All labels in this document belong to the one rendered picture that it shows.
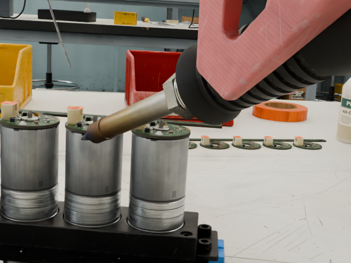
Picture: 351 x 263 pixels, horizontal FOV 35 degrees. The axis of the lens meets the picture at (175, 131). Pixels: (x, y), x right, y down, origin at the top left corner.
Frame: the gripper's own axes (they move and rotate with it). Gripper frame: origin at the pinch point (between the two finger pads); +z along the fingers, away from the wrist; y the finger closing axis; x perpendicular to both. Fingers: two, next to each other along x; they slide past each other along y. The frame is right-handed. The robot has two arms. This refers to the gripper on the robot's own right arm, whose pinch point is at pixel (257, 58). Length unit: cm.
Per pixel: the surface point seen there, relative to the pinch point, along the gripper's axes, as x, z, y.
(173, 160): -3.2, 7.5, -3.1
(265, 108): -18.8, 21.0, -34.2
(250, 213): -3.2, 13.4, -12.0
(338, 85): -182, 169, -399
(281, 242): -0.1, 11.7, -10.2
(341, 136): -9.8, 16.5, -32.9
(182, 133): -3.8, 6.6, -3.6
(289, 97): -187, 181, -346
